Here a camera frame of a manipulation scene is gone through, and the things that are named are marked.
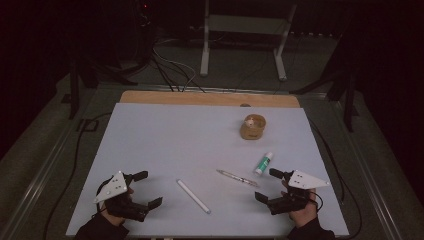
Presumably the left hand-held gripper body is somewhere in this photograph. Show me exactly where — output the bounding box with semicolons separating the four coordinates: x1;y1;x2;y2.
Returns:
93;170;149;223

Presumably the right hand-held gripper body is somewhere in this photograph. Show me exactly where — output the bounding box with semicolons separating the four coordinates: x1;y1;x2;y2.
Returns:
267;169;331;216

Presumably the white and green glue stick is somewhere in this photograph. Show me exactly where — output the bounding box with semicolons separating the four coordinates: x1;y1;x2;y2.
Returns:
254;151;274;176

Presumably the white pen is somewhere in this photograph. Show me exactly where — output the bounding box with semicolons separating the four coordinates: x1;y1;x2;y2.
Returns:
176;179;212;215

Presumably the round wooden pen holder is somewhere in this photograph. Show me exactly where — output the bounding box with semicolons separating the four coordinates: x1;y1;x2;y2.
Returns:
239;113;267;141

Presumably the person's left hand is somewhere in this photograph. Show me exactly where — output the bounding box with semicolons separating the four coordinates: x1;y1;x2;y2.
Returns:
99;207;130;228

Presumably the person's right hand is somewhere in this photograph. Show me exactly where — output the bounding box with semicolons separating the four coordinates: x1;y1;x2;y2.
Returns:
288;188;320;230

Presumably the pale blue table mat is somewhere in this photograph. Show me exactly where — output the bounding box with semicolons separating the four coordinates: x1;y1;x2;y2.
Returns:
65;102;350;238

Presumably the black metal stand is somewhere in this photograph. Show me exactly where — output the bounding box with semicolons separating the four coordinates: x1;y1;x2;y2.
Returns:
289;33;360;133
68;59;139;120

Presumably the white metal stand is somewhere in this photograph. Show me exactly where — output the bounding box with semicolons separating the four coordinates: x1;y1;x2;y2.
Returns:
199;0;298;82

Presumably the dark equipment with red light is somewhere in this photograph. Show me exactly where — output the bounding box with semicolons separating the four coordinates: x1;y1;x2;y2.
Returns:
132;0;157;68

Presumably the left hand-held gripper cable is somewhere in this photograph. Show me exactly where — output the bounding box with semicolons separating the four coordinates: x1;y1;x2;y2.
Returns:
95;179;113;214

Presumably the hand-held gripper cable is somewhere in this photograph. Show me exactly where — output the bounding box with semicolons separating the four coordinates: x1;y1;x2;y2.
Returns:
95;179;113;214
308;191;324;213

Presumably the right hand-held gripper cable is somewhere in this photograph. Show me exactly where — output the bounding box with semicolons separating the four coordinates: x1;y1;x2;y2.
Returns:
308;191;324;213

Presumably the black floor cable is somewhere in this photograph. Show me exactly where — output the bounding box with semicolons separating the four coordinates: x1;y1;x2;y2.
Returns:
308;118;363;240
43;112;113;240

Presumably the bundle of black cables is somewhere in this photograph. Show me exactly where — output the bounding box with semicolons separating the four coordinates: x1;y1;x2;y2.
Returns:
151;54;207;94

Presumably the white floor cable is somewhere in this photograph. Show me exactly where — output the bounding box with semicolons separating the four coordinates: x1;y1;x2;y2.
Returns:
152;38;198;93

